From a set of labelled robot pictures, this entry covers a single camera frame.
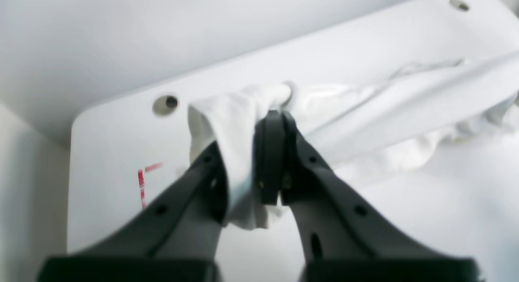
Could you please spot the right table grommet hole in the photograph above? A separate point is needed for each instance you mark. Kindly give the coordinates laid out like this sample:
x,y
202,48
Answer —
x,y
165,105

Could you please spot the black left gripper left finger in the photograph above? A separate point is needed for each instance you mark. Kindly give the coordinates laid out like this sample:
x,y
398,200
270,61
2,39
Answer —
x,y
173,240

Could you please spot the white t-shirt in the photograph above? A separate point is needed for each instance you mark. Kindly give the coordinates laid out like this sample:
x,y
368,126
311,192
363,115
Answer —
x,y
362,131

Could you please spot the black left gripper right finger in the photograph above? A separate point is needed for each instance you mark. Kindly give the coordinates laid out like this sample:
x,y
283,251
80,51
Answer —
x,y
344,238

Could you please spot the red tape rectangle marking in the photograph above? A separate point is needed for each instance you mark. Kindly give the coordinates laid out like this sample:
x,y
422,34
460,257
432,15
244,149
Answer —
x,y
148,181

